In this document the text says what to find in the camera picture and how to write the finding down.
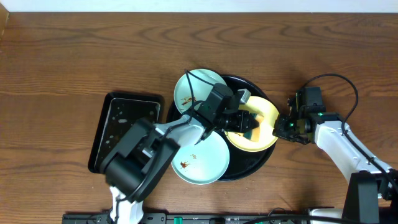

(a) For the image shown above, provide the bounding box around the yellow green sponge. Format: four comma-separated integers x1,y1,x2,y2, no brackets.
243,113,264,142

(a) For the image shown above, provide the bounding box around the yellow plate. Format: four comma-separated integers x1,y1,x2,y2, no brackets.
224,96,279,152

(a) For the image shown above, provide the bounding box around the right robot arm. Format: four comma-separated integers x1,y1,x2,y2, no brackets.
272,112,397,223

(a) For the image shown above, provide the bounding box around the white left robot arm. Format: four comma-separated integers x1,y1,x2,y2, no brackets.
99,83,259,223

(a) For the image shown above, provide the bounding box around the black round tray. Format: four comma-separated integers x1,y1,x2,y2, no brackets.
167,75,276,181

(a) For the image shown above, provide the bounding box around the black rectangular tray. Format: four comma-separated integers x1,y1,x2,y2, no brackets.
88,91,164,173

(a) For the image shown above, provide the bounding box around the upper light blue plate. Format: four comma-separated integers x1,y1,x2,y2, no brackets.
174,69,226,113

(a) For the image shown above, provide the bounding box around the light blue plate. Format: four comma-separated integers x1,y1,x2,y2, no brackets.
171,132,230,185
174,69,226,113

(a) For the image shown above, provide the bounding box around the lower light blue plate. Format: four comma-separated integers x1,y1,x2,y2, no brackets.
171,132,230,185

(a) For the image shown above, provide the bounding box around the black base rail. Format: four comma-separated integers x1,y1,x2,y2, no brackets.
61,212,312,224

